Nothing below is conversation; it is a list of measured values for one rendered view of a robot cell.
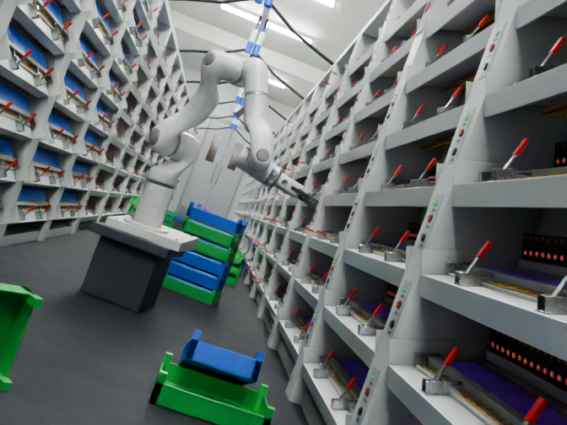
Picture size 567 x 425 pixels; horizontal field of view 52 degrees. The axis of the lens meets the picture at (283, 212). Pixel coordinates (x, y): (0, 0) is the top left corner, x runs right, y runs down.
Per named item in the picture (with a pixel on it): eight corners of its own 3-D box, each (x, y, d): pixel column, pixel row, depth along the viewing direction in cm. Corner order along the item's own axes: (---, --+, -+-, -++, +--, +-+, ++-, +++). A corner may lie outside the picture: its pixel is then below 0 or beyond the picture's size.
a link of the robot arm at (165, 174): (140, 177, 242) (159, 122, 241) (175, 187, 256) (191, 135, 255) (156, 185, 234) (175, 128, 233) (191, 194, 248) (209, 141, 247)
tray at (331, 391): (343, 458, 127) (346, 394, 127) (302, 376, 187) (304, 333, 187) (434, 457, 129) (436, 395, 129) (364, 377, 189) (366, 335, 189)
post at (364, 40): (256, 317, 326) (364, 27, 331) (256, 314, 335) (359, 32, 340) (290, 329, 328) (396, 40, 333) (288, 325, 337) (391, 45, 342)
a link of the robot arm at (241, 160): (278, 160, 207) (271, 168, 216) (246, 140, 206) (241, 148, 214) (267, 179, 205) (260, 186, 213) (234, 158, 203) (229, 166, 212)
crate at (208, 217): (185, 215, 314) (191, 201, 314) (194, 217, 334) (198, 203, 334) (237, 234, 311) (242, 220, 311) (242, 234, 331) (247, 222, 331)
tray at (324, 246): (337, 260, 197) (338, 231, 197) (309, 247, 258) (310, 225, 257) (395, 261, 200) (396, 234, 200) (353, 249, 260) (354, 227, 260)
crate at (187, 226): (180, 228, 313) (185, 215, 314) (189, 229, 333) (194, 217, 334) (232, 248, 311) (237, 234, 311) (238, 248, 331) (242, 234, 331)
